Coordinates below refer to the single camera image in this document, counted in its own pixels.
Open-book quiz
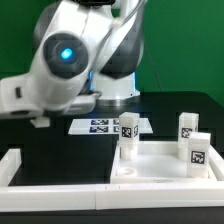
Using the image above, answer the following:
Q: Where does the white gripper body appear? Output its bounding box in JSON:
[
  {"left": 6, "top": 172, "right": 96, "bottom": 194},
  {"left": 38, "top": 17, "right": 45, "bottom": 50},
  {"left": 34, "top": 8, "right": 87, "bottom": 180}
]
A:
[{"left": 0, "top": 74, "right": 100, "bottom": 119}]

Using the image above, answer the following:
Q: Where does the white square table top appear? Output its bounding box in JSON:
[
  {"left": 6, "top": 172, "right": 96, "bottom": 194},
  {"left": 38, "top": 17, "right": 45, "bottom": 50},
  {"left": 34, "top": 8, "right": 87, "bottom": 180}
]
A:
[{"left": 110, "top": 141, "right": 217, "bottom": 184}]

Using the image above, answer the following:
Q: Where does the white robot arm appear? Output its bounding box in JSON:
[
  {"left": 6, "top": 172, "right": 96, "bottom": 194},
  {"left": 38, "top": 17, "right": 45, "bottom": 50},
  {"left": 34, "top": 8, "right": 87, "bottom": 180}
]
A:
[{"left": 0, "top": 0, "right": 147, "bottom": 119}]

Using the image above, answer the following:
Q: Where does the white sheet with tags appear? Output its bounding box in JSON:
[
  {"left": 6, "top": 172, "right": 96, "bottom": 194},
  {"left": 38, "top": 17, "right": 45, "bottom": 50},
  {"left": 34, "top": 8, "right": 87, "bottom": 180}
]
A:
[{"left": 68, "top": 118, "right": 153, "bottom": 135}]

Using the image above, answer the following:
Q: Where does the white U-shaped fence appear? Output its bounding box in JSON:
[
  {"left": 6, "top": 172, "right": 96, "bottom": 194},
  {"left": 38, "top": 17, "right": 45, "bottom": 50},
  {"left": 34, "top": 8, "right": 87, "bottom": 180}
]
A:
[{"left": 0, "top": 148, "right": 224, "bottom": 212}]

